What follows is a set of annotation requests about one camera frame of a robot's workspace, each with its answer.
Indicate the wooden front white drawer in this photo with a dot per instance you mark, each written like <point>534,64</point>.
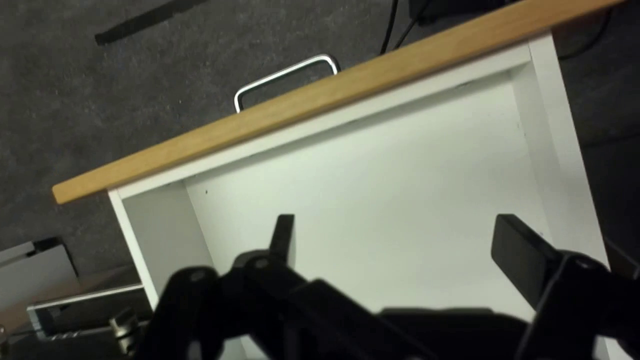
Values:
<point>372,166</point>

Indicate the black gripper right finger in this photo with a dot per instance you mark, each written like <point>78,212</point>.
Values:
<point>573,307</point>

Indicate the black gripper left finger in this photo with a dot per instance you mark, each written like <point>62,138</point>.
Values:
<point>253,312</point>

